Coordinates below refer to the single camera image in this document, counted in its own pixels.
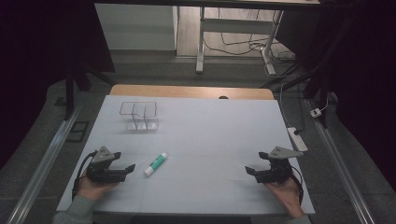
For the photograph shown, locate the clear plastic divided organizer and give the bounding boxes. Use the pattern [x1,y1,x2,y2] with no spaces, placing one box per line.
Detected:
[119,101,160,132]

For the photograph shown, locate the white cabinet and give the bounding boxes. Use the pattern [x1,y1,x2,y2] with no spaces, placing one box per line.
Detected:
[94,3,179,51]

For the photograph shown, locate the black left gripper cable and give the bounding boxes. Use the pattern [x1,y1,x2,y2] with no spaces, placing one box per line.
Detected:
[71,150,98,201]

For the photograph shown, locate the white desk frame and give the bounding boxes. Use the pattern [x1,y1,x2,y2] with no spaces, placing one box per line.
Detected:
[195,6,285,77]

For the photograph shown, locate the person's right hand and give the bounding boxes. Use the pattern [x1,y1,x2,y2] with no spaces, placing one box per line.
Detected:
[263,176,305,218]

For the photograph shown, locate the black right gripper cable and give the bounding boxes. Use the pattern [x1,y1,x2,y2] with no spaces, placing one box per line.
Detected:
[290,167,304,206]

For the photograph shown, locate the black metal stand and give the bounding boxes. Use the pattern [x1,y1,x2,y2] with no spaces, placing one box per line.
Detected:
[261,52,332,129]
[64,60,117,121]

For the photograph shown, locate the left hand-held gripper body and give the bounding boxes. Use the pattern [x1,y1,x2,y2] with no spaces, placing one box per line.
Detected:
[86,146,128,184]

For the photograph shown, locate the person's left hand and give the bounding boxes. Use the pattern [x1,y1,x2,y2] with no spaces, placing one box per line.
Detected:
[76,174,120,202]

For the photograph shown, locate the white power strip cable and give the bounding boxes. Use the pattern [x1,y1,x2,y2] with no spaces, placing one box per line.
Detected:
[278,81,293,129]

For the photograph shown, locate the aluminium rail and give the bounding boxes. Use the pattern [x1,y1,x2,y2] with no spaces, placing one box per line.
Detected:
[6,101,84,224]
[305,98,377,224]

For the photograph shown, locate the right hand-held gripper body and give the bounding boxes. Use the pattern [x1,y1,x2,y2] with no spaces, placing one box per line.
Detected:
[255,146,304,185]

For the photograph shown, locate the white power strip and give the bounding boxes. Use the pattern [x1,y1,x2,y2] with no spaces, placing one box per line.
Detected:
[287,126,309,153]

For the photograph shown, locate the black floor cables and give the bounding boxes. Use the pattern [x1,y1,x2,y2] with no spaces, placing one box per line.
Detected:
[204,8,295,63]

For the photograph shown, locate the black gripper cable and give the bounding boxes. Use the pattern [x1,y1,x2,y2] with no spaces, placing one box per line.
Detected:
[71,150,98,201]
[290,167,304,206]

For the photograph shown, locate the green and white glue stick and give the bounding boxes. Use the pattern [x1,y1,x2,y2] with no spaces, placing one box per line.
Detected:
[143,152,168,177]

